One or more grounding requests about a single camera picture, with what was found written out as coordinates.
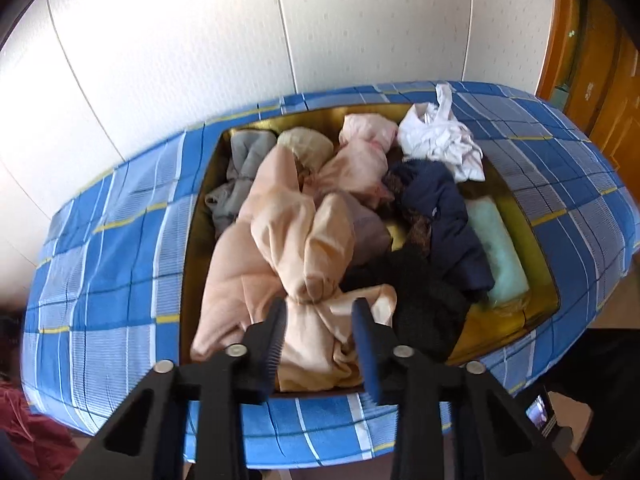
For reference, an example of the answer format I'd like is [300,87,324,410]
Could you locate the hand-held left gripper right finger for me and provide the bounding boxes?
[351,297,571,480]

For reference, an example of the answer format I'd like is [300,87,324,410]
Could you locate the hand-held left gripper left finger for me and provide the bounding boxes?
[62,297,288,480]

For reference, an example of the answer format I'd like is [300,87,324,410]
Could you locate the black knit cloth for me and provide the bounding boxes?
[340,247,471,361]

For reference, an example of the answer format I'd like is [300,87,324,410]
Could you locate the gold tin box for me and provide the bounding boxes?
[179,102,561,398]

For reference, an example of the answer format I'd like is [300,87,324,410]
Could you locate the peach garment bundle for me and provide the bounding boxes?
[190,147,398,393]

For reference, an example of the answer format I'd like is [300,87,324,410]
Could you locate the navy cloth bundle gold lace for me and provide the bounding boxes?
[382,159,496,306]

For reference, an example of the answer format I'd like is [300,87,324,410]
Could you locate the mint green cloth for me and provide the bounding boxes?
[465,197,531,308]

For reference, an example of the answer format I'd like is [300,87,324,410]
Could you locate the pink towel bundle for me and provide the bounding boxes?
[305,114,401,211]

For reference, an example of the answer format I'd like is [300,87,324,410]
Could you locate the grey cloth bundle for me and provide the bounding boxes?
[204,129,278,241]

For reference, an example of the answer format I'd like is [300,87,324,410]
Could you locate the cream cloth bundle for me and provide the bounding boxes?
[276,127,335,173]

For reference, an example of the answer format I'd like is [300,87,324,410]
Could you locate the white cloth bundle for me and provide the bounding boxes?
[397,82,487,183]

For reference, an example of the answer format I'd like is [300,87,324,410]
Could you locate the person's black trouser leg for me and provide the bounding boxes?
[545,327,640,466]

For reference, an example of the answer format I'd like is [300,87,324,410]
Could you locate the blue plaid tablecloth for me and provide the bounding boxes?
[20,80,640,471]

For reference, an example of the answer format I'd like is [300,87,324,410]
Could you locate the red cloth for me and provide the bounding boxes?
[0,380,83,480]

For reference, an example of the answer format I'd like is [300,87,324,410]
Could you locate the wooden door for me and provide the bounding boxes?
[535,0,640,171]

